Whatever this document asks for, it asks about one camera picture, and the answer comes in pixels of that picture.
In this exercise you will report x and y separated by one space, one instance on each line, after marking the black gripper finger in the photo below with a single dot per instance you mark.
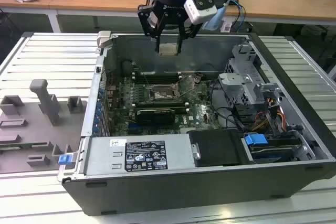
189 31
144 22

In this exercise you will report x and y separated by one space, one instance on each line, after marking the silver square CPU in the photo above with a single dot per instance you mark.
168 49

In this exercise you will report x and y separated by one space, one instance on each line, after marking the black RAM slot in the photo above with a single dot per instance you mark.
157 79
161 107
157 75
160 102

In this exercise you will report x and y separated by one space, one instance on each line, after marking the thin metal locking lever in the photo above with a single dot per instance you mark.
149 83

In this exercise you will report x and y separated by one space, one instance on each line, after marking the CPU socket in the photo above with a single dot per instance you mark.
162 94

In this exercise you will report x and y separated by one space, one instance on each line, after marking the grey plastic case latch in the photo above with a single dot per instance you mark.
105 39

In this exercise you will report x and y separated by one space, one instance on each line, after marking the round coin battery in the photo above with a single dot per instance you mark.
198 77

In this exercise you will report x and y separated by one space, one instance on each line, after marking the silver metal drive cage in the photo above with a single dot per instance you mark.
236 87

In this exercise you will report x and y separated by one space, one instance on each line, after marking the green motherboard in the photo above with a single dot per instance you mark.
199 113

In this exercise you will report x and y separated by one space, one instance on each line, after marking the black graphics card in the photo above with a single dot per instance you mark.
155 116

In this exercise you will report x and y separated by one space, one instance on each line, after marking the black plastic air shroud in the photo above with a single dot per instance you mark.
218 148

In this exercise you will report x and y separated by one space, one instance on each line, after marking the hard disk in blue carrier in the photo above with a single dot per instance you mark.
254 139

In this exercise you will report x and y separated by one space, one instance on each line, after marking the silver power supply unit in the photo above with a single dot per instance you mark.
105 161

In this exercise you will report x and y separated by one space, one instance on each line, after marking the grey parts rack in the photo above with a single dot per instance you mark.
31 129

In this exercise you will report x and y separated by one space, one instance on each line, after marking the blue plastic release tab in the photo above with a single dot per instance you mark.
65 159

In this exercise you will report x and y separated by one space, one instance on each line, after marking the black open PC case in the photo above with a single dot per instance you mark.
183 190

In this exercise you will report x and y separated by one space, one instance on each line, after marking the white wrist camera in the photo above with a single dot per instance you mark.
199 11

